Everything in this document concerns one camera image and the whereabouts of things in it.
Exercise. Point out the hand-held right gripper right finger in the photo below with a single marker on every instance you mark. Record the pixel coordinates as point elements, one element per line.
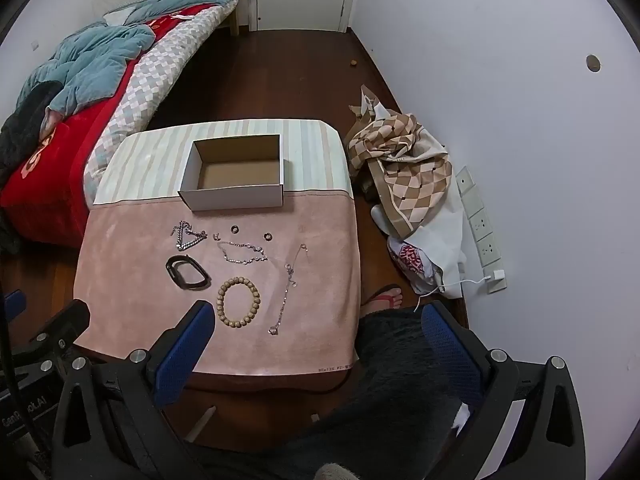
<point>450,350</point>

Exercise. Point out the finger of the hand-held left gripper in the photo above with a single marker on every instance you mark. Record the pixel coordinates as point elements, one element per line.
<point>70,317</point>
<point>12,302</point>

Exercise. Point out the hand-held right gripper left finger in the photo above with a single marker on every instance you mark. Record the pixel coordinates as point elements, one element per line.
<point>182,350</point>

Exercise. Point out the black bangle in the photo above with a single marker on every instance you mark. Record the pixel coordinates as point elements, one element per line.
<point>169,265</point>

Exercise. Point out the white cardboard box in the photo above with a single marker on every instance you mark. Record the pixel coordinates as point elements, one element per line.
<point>235,200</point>

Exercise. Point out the table with pink striped cloth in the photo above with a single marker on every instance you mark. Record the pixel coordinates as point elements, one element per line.
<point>125,305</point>

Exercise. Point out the person's dark fuzzy trouser leg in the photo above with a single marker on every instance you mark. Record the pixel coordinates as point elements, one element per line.
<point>390,385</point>

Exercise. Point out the person's foot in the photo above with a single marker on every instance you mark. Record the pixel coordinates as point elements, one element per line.
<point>392,296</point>

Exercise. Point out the white charger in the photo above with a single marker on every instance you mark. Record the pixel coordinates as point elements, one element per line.
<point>497,281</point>

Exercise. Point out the red print white bag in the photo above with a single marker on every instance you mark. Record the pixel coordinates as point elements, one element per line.
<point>412,257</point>

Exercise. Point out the white cloth bag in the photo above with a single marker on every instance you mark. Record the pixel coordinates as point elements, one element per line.
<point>445,240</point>

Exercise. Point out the white power strip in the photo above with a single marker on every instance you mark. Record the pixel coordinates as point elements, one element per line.
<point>480,225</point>

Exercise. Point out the bed with red blanket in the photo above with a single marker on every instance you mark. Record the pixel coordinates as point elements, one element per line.
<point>55,180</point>

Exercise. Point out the white slipper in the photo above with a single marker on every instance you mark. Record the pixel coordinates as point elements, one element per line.
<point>382,220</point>

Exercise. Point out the dark fuzzy cloth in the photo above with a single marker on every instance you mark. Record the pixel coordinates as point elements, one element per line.
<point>25,115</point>

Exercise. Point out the brown checkered cloth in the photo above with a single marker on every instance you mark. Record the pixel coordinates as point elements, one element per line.
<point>400,160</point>

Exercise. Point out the grey white checkered quilt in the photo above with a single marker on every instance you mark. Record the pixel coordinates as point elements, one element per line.
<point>150,90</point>

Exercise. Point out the teal quilted jacket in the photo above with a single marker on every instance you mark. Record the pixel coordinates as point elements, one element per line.
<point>95,60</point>

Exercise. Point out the wooden bed frame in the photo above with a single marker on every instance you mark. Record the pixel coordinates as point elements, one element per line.
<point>235,22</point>

